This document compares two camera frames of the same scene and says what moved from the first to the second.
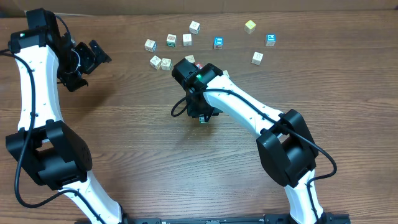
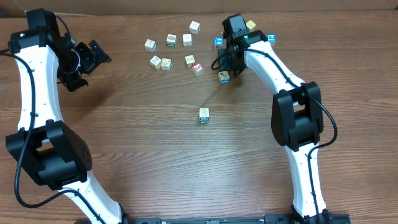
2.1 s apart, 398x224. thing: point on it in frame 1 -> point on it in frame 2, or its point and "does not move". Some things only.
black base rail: x=330 y=218 does not move
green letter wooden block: x=202 y=119 does not move
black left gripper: x=97 y=53 does not move
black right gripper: x=203 y=112 -> x=230 y=65
